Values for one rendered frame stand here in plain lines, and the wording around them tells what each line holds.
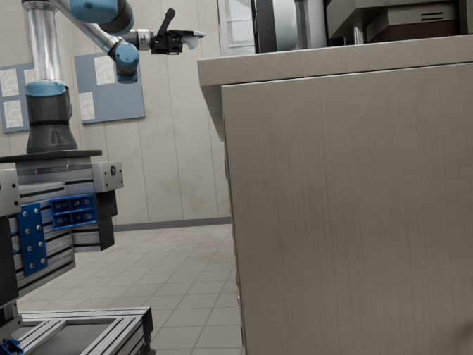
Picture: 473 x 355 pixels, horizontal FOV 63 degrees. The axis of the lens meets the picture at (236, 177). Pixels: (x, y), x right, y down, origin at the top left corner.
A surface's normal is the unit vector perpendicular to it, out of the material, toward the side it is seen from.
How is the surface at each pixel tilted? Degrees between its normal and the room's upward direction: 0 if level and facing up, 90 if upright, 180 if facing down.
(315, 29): 90
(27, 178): 90
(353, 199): 90
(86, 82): 90
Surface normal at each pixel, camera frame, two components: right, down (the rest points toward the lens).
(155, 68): -0.14, 0.07
